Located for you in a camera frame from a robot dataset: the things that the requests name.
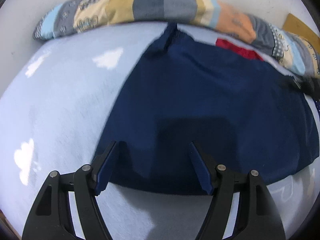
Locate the wooden board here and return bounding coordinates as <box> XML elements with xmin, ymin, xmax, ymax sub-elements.
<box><xmin>282</xmin><ymin>13</ymin><xmax>320</xmax><ymax>40</ymax></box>

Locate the light blue cloud-print blanket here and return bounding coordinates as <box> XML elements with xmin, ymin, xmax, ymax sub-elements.
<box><xmin>0</xmin><ymin>21</ymin><xmax>320</xmax><ymax>240</ymax></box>

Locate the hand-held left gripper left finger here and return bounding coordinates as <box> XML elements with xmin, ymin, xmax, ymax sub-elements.
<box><xmin>22</xmin><ymin>141</ymin><xmax>118</xmax><ymax>240</ymax></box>

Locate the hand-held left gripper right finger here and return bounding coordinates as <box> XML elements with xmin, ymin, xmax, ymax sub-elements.
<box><xmin>189</xmin><ymin>142</ymin><xmax>285</xmax><ymax>240</ymax></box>

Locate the navy blue work jacket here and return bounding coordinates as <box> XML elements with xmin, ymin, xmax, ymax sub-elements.
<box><xmin>96</xmin><ymin>22</ymin><xmax>318</xmax><ymax>195</ymax></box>

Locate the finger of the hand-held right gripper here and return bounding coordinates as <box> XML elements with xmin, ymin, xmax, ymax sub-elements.
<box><xmin>277</xmin><ymin>76</ymin><xmax>316</xmax><ymax>95</ymax></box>

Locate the patchwork leaf-print quilt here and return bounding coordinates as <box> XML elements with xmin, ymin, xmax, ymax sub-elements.
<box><xmin>32</xmin><ymin>0</ymin><xmax>320</xmax><ymax>78</ymax></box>

